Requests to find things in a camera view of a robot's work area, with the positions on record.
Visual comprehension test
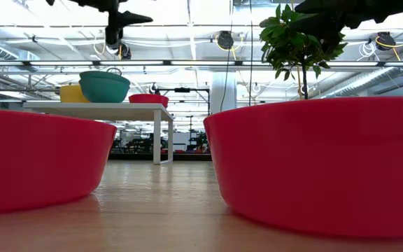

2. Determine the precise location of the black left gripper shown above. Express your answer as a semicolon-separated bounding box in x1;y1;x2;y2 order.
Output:
67;0;129;46

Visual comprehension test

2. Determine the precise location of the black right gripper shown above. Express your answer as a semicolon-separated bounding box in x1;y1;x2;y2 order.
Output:
309;0;358;54

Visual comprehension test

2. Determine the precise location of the yellow mini bowl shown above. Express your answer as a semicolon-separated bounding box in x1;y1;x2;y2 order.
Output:
59;84;90;104

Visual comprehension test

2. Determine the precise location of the red mini bowl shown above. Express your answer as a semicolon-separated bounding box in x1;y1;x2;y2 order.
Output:
203;96;403;239
0;108;118;215
128;93;170;109

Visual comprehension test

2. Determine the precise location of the green plant in black pot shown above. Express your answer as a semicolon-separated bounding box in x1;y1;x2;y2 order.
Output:
259;2;348;101

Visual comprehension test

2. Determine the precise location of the white table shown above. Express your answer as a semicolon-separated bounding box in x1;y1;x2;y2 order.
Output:
22;101;175;165

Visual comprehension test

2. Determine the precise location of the black gantry stand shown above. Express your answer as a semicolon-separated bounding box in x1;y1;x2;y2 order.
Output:
153;86;211;116

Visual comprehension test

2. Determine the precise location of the white building column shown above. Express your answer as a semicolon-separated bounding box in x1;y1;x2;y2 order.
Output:
211;75;238;115

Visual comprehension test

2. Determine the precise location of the black ceiling cable reel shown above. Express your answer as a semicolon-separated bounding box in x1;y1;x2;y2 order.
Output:
116;41;132;60
375;31;397;52
216;30;235;51

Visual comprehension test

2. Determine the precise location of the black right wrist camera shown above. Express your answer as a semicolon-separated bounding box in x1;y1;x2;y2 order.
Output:
294;1;318;15

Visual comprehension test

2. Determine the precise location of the long ceiling light rail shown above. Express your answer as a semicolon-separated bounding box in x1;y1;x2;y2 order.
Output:
0;59;403;68

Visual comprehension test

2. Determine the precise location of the black hanging cable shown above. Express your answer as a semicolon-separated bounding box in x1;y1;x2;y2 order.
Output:
220;0;233;103
248;0;254;106

